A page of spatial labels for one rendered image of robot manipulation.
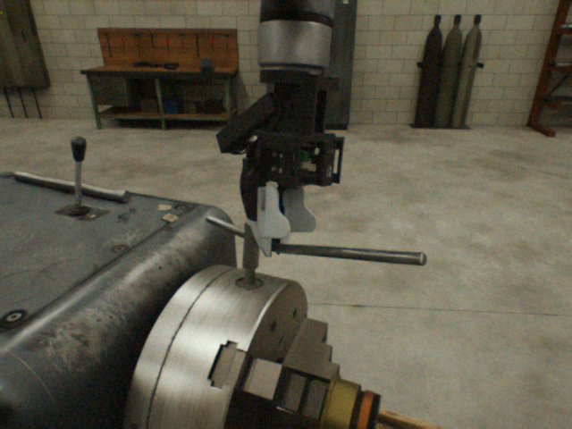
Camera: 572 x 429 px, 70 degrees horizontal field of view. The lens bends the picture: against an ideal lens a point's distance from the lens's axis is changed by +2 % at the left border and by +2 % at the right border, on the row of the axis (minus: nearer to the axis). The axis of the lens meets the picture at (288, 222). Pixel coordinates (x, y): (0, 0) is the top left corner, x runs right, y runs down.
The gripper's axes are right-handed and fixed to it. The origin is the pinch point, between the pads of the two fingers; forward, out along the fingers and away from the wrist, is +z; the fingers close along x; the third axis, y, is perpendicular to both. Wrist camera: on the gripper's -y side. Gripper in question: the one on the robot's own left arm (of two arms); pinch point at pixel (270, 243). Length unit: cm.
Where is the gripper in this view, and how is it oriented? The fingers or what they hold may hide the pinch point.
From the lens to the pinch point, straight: 50.4
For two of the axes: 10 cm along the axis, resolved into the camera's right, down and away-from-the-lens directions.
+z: -0.7, 9.6, 2.8
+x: 7.2, -1.5, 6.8
